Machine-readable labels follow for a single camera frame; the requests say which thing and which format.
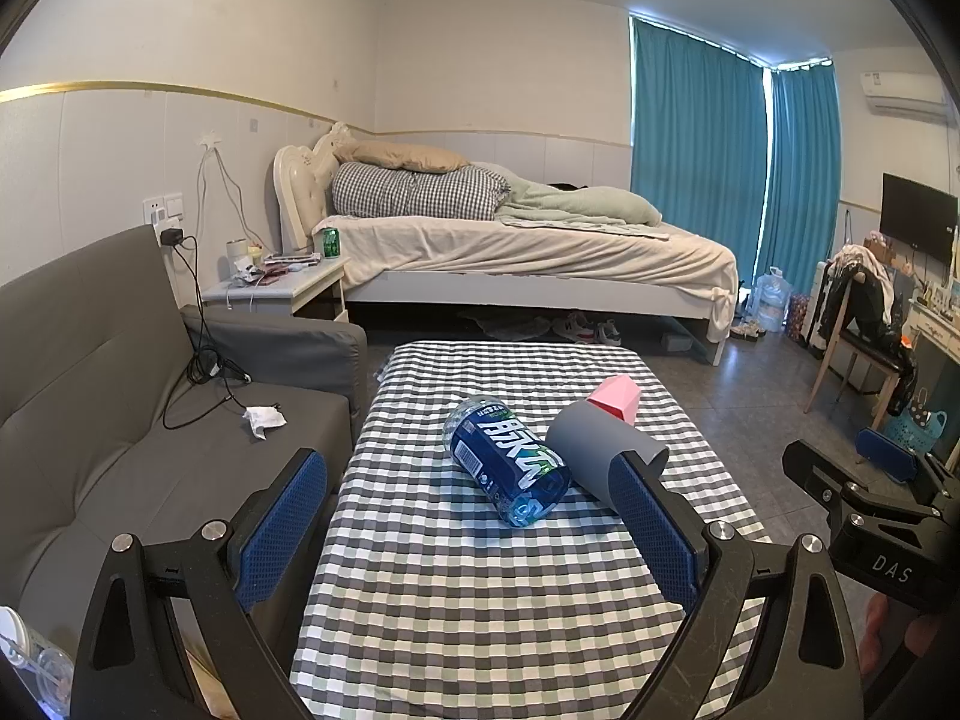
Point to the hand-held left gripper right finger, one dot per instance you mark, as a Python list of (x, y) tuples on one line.
[(654, 532)]

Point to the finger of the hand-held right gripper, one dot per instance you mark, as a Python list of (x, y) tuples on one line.
[(886, 456), (817, 469)]

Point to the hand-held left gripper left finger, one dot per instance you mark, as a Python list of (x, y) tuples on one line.
[(281, 532)]

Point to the grey cup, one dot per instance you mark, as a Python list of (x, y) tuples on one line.
[(592, 450)]

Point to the person's right hand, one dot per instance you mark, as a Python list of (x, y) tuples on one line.
[(871, 634)]

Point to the blue plastic basket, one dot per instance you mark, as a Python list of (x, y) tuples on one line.
[(916, 424)]

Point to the wooden chair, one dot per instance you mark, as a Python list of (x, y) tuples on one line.
[(851, 352)]

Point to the crumpled white tissue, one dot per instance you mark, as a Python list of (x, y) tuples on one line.
[(264, 420)]

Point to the white dresser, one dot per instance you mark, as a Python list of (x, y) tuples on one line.
[(937, 330)]

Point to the pink box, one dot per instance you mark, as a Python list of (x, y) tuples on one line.
[(615, 397)]

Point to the clothes pile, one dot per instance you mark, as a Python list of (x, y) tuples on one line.
[(866, 292)]

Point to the blue water bottle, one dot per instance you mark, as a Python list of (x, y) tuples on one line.
[(504, 457)]

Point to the clear water jug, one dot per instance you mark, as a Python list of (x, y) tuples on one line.
[(772, 300)]

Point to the checked tablecloth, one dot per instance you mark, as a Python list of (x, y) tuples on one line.
[(465, 600)]

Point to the white sneaker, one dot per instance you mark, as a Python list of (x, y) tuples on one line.
[(609, 331), (574, 328)]

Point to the grey sofa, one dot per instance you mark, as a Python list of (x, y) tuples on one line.
[(90, 390)]

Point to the black television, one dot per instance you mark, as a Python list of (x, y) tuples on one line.
[(919, 217)]

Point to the white nightstand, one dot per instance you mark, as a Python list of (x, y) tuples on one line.
[(292, 283)]

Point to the clear plastic item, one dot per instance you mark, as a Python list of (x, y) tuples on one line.
[(34, 667)]

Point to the white mug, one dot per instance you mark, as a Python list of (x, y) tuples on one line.
[(238, 251)]

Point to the narrow teal curtain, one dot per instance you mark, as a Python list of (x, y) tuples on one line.
[(802, 180)]

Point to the green can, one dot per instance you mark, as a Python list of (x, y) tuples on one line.
[(331, 242)]

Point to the beige bed sheet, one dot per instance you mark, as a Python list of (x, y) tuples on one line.
[(525, 247)]

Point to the black charger plug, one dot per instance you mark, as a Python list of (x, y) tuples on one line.
[(171, 237)]

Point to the wide teal curtain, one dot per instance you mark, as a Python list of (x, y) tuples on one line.
[(694, 165)]

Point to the pale green blanket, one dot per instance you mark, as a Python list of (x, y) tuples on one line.
[(570, 206)]

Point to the bed with beige sheets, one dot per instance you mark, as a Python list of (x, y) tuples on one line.
[(296, 187)]

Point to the white air conditioner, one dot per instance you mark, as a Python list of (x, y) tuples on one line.
[(904, 94)]

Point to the checked quilt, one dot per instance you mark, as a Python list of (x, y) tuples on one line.
[(416, 191)]

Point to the beige pillow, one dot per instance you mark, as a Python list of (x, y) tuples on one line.
[(405, 156)]

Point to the white wall socket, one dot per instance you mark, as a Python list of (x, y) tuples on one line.
[(163, 208)]

